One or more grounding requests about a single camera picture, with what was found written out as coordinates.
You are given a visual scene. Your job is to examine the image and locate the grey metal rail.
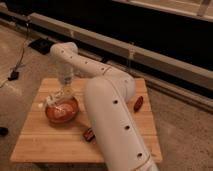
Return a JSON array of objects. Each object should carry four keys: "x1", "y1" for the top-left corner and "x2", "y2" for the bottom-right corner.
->
[{"x1": 0, "y1": 3, "x2": 213, "y2": 110}]

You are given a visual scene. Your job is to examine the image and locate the black floor plate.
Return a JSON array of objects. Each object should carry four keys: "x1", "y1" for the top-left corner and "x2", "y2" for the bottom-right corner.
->
[{"x1": 29, "y1": 38, "x2": 54, "y2": 55}]

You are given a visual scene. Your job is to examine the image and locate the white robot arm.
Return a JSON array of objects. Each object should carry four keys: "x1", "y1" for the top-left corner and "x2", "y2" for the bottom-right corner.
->
[{"x1": 45, "y1": 42, "x2": 159, "y2": 171}]

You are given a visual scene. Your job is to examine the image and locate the orange ceramic bowl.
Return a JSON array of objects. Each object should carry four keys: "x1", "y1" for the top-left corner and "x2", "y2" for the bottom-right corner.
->
[{"x1": 45, "y1": 98, "x2": 79, "y2": 124}]

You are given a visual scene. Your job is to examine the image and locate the dark object at left edge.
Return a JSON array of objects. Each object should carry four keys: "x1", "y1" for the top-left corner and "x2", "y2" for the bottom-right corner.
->
[{"x1": 0, "y1": 127, "x2": 9, "y2": 136}]

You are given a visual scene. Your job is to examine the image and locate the wooden board table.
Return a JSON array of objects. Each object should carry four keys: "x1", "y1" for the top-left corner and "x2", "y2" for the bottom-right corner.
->
[{"x1": 10, "y1": 78, "x2": 162, "y2": 164}]

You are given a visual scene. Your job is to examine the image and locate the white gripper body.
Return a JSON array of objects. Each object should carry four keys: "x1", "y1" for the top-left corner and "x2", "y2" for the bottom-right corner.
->
[{"x1": 44, "y1": 86, "x2": 74, "y2": 107}]

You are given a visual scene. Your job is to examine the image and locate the black cable with plug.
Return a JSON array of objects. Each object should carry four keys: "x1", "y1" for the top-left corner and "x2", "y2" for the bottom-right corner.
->
[{"x1": 7, "y1": 19, "x2": 32, "y2": 81}]

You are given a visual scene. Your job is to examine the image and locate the small dark snack box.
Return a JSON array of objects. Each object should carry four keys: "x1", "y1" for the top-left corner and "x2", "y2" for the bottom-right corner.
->
[{"x1": 83, "y1": 128, "x2": 95, "y2": 142}]

